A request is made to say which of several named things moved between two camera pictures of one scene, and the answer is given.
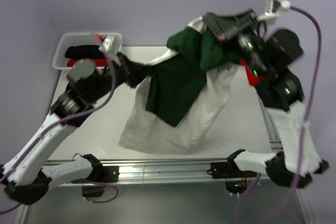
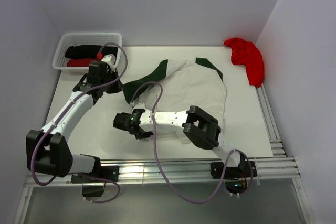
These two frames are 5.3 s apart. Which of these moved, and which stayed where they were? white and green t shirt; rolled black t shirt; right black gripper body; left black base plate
Moved: white and green t shirt; right black gripper body
Stayed: rolled black t shirt; left black base plate
